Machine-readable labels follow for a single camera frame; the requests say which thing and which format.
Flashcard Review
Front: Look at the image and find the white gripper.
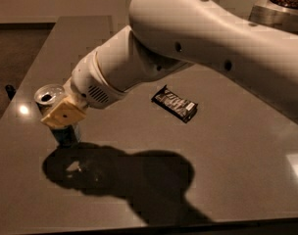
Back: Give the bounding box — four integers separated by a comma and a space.
41, 49, 125, 129

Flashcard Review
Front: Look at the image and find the silver blue redbull can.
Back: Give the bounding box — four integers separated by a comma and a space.
34, 84, 80, 148

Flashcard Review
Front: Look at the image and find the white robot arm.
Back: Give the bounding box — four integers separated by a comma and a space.
42, 0, 298, 128

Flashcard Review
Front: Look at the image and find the black rxbar chocolate wrapper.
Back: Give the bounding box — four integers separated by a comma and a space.
151, 86, 198, 123

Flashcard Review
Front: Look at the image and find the small black floor object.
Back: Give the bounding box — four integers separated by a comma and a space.
5, 84, 16, 100

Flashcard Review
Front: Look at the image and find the metal coffee bean container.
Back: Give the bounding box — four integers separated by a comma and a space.
249, 0, 298, 34

